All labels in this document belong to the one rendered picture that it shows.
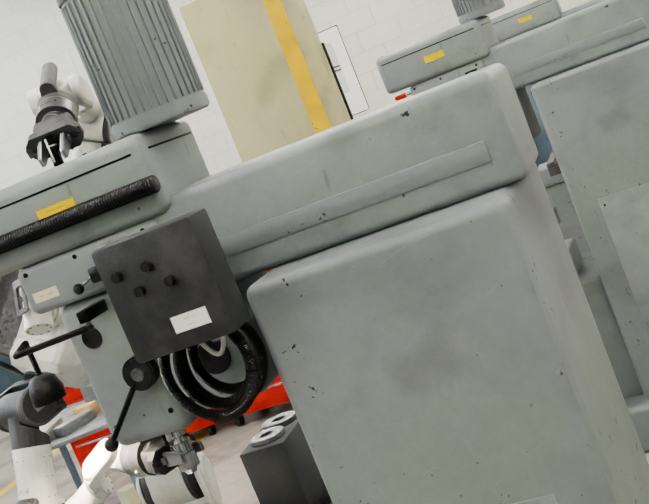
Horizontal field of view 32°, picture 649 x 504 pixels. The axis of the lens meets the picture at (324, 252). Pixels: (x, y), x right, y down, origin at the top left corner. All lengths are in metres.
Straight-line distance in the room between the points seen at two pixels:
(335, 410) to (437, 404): 0.19
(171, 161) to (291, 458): 0.84
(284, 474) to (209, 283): 0.95
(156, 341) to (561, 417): 0.70
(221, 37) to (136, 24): 1.88
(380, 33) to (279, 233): 9.32
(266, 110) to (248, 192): 1.92
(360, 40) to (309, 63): 7.48
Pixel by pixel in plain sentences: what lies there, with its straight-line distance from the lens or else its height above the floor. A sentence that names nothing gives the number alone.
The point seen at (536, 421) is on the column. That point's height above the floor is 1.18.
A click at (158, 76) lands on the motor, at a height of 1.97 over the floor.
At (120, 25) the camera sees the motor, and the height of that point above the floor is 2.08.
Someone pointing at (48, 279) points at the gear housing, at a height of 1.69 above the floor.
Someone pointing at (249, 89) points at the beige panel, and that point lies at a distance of 4.04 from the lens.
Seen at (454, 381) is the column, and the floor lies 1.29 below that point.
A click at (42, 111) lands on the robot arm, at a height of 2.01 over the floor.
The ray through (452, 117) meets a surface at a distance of 2.00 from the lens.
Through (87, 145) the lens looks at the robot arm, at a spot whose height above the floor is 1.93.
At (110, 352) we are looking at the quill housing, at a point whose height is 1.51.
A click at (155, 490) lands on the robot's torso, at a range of 3.15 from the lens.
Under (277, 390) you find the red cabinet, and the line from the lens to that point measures 7.51.
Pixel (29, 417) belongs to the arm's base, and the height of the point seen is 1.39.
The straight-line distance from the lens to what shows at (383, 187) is 2.04.
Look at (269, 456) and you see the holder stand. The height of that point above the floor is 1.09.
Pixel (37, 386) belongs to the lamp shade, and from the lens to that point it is 2.46.
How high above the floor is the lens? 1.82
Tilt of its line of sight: 7 degrees down
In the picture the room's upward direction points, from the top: 22 degrees counter-clockwise
